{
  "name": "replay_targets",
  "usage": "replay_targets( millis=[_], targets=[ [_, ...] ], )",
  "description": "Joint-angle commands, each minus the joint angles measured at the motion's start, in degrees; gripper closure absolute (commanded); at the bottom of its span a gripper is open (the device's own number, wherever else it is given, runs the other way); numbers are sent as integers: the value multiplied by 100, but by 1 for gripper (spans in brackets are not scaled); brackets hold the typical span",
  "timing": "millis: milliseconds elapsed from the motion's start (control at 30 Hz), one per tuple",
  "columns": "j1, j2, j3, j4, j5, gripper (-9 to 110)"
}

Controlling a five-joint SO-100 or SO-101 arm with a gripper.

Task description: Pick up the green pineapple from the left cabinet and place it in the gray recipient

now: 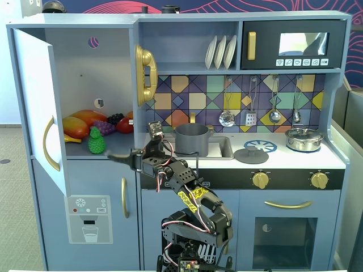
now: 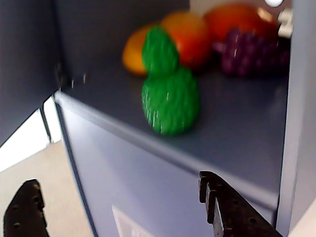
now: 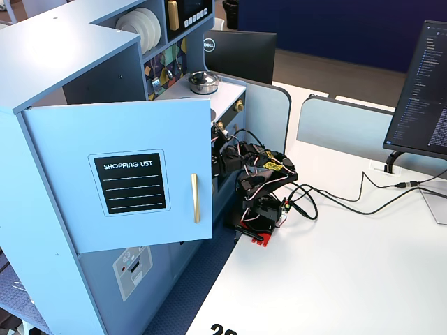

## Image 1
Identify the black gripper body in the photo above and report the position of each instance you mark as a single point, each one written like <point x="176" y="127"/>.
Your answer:
<point x="138" y="162"/>

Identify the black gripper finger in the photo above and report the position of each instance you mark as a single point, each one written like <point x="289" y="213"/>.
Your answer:
<point x="124" y="156"/>
<point x="130" y="163"/>

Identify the green toy pineapple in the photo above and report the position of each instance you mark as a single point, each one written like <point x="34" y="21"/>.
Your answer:
<point x="97" y="143"/>

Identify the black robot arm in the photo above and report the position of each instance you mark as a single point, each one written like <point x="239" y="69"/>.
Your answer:
<point x="184" y="177"/>

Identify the blue cabinet door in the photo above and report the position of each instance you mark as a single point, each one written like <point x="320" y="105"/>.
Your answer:
<point x="34" y="85"/>

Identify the gray side cabinet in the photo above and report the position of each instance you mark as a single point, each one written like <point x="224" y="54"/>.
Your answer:
<point x="347" y="141"/>

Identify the purple toy grapes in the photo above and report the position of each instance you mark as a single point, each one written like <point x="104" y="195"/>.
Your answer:
<point x="106" y="127"/>

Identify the dark toy blackberries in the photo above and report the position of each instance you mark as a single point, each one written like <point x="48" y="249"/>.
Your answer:
<point x="115" y="118"/>

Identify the orange toy fruit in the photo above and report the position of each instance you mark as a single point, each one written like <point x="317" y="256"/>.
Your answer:
<point x="130" y="115"/>

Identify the gray plastic pot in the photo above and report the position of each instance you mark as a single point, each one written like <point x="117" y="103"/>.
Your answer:
<point x="193" y="141"/>

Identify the large orange red mango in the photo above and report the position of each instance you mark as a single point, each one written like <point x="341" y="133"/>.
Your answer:
<point x="90" y="116"/>

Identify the yellow toy banana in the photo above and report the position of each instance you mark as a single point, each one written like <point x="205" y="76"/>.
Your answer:
<point x="72" y="139"/>

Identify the small orange yellow mango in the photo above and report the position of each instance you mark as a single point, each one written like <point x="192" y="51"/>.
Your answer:
<point x="75" y="127"/>

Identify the gold toy faucet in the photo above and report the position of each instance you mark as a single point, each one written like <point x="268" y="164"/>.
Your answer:
<point x="193" y="117"/>

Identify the gray toy sink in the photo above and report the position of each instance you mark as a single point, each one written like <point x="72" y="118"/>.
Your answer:
<point x="225" y="147"/>

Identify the metal slotted skimmer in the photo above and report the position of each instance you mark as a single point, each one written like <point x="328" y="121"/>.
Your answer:
<point x="227" y="119"/>

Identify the gray pot lid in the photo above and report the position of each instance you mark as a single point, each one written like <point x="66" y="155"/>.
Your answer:
<point x="251" y="157"/>

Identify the gold toy telephone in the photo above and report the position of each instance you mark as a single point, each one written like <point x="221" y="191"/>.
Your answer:
<point x="146" y="56"/>

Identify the metal slotted spatula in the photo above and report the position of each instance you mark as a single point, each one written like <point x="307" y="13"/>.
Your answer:
<point x="251" y="119"/>

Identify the gold stove knob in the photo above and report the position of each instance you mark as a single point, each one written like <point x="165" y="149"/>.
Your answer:
<point x="319" y="180"/>
<point x="260" y="180"/>

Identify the robot controller board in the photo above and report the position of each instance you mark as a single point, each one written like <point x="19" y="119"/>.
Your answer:
<point x="188" y="265"/>

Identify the black floor disc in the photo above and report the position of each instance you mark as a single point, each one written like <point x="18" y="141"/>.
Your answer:
<point x="4" y="161"/>

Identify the gray toy plate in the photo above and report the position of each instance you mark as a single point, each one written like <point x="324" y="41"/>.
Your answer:
<point x="219" y="52"/>
<point x="210" y="54"/>
<point x="230" y="52"/>

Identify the metal ladle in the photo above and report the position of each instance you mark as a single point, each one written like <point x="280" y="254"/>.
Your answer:
<point x="274" y="116"/>

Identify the small black cylinder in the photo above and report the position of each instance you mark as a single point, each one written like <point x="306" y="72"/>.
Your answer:
<point x="145" y="9"/>

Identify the blue toy kitchen unit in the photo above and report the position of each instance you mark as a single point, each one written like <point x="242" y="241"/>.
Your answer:
<point x="187" y="17"/>

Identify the small metal spoon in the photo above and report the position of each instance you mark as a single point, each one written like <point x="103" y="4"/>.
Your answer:
<point x="297" y="116"/>

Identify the black round device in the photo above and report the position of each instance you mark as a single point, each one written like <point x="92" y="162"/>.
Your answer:
<point x="170" y="10"/>

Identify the steel pot with lid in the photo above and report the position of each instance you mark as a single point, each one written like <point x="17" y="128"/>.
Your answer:
<point x="303" y="140"/>

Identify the black toy microwave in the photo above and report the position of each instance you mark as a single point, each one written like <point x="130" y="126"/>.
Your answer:
<point x="266" y="48"/>

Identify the black helmet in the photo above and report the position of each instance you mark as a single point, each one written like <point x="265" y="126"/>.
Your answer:
<point x="54" y="7"/>

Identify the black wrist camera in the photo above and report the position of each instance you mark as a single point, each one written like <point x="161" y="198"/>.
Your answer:
<point x="156" y="129"/>

